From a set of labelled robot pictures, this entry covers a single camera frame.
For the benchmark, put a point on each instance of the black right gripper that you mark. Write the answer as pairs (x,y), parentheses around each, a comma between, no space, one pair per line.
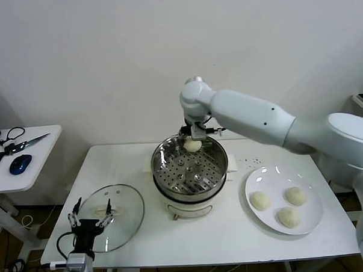
(185,131)

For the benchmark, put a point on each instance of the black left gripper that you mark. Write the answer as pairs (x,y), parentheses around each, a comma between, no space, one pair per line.
(86,233)

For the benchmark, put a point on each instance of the white steamed baozi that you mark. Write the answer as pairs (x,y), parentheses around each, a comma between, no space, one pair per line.
(260,200)
(296,195)
(192,146)
(289,217)

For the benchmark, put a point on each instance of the round glass pot lid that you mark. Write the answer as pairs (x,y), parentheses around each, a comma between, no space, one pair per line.
(127,204)

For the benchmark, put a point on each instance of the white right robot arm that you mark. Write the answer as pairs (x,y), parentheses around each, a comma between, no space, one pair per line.
(250,115)

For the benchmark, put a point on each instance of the perforated steel steamer basket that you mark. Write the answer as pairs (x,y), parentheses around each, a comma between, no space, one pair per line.
(171,172)

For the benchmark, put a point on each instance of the small white side table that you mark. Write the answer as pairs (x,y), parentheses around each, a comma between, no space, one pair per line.
(44,166)

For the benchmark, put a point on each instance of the white electric cooking pot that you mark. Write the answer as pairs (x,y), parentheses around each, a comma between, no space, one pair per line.
(187,208)

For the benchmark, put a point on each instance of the blue computer mouse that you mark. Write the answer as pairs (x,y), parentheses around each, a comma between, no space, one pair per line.
(20,164)

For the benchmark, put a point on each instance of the large white plate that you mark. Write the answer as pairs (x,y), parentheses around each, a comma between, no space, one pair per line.
(316,214)

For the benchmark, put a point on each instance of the white shelf cabinet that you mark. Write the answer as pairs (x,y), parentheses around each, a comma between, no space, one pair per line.
(356,102)

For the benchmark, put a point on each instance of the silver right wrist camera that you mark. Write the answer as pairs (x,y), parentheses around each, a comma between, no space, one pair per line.
(198,132)

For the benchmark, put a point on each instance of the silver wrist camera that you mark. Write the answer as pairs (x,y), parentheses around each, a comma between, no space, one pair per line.
(80,261)
(198,132)

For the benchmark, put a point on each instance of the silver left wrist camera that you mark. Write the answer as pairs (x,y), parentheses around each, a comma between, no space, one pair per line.
(80,261)

